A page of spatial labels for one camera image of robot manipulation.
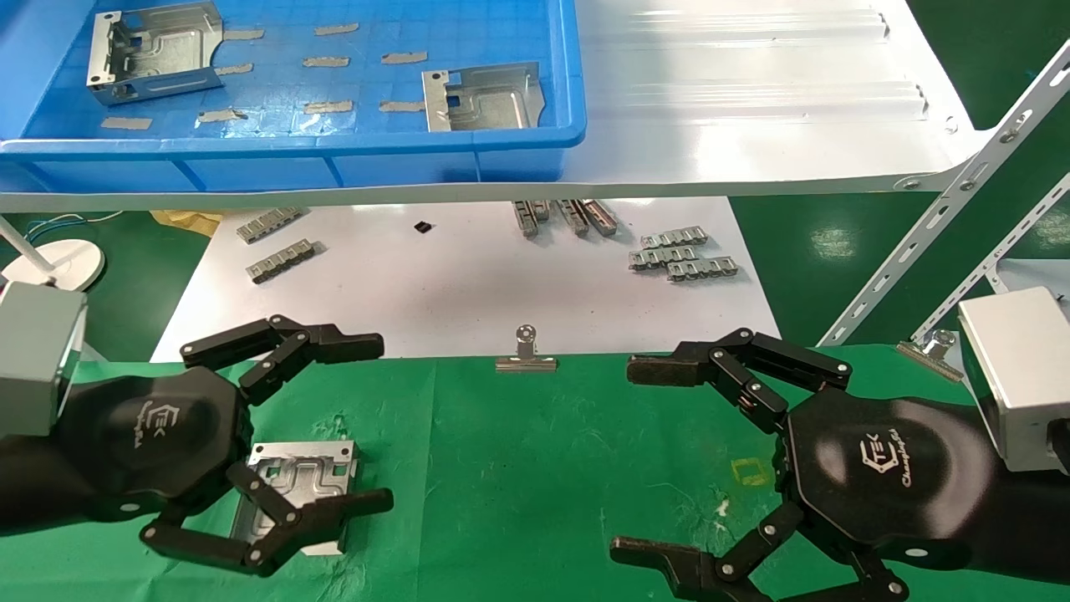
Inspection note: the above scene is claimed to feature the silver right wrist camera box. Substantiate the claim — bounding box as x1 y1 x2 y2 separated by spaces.
957 287 1070 475

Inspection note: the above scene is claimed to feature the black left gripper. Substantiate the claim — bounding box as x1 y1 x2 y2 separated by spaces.
57 314 395 579

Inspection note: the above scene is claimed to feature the green cloth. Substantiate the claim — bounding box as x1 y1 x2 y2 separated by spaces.
0 343 1070 602

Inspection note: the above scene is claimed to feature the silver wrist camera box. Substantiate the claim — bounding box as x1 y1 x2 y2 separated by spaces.
0 282 89 439
957 287 1070 475

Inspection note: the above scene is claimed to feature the yellow crumpled cloth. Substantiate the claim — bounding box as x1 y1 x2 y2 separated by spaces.
150 209 225 238

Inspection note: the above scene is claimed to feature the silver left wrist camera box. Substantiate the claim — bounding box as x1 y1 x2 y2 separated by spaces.
0 282 89 439

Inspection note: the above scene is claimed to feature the white panel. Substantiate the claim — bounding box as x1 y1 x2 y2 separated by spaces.
995 258 1070 304

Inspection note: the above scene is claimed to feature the silver binder clip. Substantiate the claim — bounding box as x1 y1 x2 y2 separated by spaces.
496 324 558 373
897 329 964 383

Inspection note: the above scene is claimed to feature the white base board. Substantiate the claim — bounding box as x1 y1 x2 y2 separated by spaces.
150 196 783 363

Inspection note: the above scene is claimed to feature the blue green cable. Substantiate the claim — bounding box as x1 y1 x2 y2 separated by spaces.
25 211 125 243

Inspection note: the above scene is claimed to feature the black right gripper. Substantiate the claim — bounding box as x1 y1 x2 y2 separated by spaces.
609 328 1000 602

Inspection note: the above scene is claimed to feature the blue plastic tray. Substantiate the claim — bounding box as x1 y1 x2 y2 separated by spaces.
0 0 588 195

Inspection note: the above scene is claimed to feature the white perforated shelf strut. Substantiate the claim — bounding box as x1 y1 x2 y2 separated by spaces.
909 171 1070 344
818 38 1070 348

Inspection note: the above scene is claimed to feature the white round stand base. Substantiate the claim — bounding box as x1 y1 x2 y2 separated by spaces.
0 214 107 293

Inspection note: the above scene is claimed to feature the white metal shelf board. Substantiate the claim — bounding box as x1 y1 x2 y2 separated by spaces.
0 0 997 213

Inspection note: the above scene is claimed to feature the sheet metal bracket part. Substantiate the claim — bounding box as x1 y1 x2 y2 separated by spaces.
230 441 361 558
86 2 225 106
422 62 547 132

